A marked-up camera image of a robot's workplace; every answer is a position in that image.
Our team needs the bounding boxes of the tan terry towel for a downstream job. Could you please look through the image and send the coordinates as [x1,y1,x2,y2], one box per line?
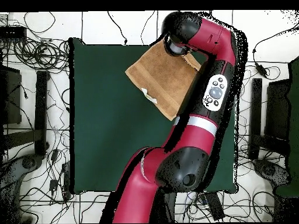
[124,38,202,121]

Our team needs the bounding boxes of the black flat box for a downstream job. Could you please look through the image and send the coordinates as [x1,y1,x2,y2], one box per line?
[0,25,28,42]

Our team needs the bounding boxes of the dark green table cloth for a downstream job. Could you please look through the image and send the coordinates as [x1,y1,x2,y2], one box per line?
[69,37,243,194]

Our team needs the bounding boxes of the black power strip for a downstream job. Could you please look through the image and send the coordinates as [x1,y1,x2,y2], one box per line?
[204,191,225,222]

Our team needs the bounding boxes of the long black stand bar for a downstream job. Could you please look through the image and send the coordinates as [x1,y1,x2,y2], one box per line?
[3,70,50,156]
[248,78,263,160]

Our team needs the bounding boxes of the grey chair base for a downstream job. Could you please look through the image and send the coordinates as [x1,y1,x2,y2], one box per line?
[253,159,292,188]
[0,153,44,194]

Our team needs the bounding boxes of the large black box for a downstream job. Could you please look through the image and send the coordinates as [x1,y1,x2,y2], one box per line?
[0,65,22,125]
[265,78,291,141]

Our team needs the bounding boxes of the dark green fabric panel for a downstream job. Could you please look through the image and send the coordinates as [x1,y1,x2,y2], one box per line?
[275,55,299,198]

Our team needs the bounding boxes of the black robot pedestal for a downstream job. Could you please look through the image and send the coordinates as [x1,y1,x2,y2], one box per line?
[156,189,178,224]

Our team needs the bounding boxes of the thin black cable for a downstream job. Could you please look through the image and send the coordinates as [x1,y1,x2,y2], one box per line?
[107,10,128,45]
[140,10,157,45]

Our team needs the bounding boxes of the black cable with adapter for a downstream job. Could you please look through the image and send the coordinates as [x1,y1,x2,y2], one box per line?
[252,23,299,78]

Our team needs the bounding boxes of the coiled black cables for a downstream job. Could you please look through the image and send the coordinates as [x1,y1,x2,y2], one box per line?
[12,38,70,71]

